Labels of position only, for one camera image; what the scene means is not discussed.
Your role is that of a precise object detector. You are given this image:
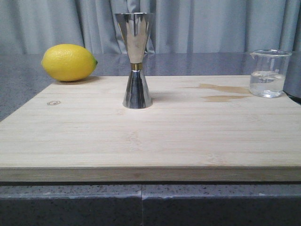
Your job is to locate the glass beaker with liquid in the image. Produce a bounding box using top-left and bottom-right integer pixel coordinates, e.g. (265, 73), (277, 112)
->
(249, 49), (292, 98)

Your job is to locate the grey curtain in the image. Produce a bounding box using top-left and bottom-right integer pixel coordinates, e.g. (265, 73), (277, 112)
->
(0, 0), (301, 54)

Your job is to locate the yellow lemon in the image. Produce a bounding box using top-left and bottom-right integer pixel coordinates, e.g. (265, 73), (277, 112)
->
(41, 44), (98, 81)

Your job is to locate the light wooden cutting board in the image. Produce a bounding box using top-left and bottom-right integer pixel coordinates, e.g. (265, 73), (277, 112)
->
(0, 75), (301, 182)

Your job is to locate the steel double jigger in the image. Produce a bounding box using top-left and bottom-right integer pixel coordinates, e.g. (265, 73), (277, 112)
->
(115, 13), (154, 109)

